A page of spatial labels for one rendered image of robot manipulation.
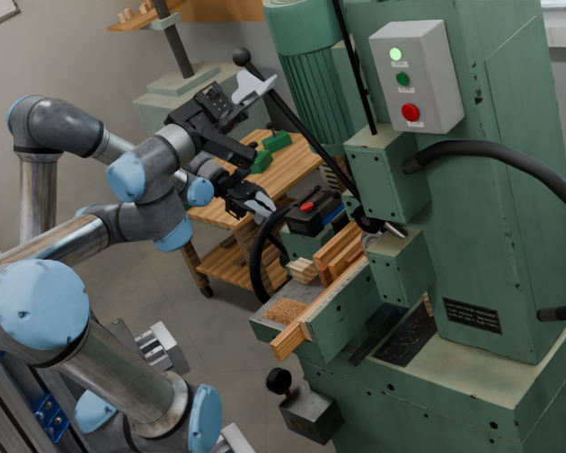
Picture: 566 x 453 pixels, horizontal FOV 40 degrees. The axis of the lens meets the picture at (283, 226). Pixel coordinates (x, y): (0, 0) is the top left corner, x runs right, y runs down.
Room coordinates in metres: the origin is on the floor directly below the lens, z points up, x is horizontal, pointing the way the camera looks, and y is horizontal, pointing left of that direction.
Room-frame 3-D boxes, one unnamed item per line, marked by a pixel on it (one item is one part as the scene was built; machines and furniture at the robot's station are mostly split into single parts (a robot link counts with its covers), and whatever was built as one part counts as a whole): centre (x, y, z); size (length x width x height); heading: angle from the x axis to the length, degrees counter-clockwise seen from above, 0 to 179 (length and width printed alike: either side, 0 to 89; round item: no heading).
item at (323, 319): (1.42, -0.22, 0.93); 0.60 x 0.02 x 0.06; 126
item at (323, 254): (1.49, -0.13, 0.94); 0.22 x 0.02 x 0.07; 126
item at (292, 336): (1.41, -0.15, 0.92); 0.63 x 0.02 x 0.04; 126
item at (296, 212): (1.60, -0.08, 0.99); 0.13 x 0.11 x 0.06; 126
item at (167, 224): (1.27, 0.21, 1.26); 0.11 x 0.08 x 0.11; 62
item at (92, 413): (1.13, 0.40, 0.98); 0.13 x 0.12 x 0.14; 62
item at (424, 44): (1.11, -0.27, 1.40); 0.10 x 0.06 x 0.16; 36
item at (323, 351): (1.53, -0.13, 0.87); 0.61 x 0.30 x 0.06; 126
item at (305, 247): (1.60, -0.08, 0.91); 0.15 x 0.14 x 0.09; 126
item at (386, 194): (1.18, -0.20, 1.22); 0.09 x 0.08 x 0.15; 36
